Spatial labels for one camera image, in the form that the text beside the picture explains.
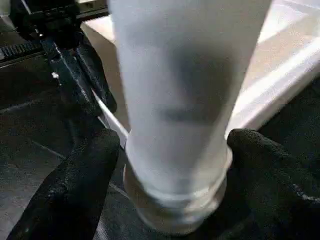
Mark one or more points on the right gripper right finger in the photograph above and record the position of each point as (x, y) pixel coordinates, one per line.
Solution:
(275, 195)

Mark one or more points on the white plastic table leg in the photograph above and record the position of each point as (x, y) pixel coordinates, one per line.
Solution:
(175, 75)

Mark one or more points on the black work mat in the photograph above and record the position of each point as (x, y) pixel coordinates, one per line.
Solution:
(37, 120)

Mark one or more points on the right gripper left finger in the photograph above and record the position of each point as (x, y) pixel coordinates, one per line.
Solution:
(72, 190)

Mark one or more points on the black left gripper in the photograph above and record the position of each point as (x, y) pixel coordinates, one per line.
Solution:
(55, 22)

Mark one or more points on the white plastic table top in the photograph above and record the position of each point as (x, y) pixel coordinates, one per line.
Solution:
(275, 75)

